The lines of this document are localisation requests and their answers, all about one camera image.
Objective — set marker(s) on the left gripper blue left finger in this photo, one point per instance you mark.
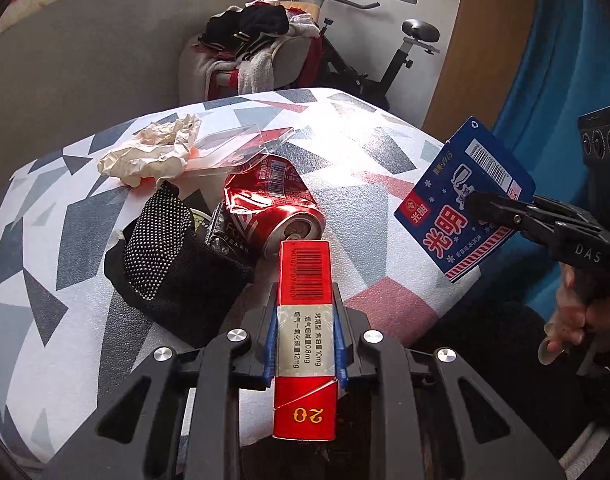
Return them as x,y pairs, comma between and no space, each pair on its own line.
267,340

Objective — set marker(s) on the clear red blister package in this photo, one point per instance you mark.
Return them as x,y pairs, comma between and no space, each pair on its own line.
234,149

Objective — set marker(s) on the chair piled with clothes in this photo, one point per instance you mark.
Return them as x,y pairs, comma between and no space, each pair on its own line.
262,46

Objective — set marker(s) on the blue fabric bedding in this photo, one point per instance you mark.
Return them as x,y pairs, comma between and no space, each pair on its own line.
564,74

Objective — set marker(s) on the black dotted glove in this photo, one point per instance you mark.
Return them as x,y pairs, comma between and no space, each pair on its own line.
166,270

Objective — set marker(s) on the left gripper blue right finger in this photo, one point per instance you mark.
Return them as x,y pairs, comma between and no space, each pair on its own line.
344,341

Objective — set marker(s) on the orange foam fruit net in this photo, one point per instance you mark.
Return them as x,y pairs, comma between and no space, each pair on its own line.
150,179

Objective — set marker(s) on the crumpled white paper bag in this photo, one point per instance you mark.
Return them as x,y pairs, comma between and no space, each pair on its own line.
116,163

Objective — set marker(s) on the crushed red soda can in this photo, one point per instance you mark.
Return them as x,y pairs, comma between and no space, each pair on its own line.
263,206

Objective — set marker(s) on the person's right hand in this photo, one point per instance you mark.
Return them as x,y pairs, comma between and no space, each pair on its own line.
574,320

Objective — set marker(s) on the blue printed carton box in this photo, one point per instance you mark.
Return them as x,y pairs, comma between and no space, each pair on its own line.
434,212

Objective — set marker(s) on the red cigarette box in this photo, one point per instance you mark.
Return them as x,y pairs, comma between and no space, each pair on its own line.
305,405

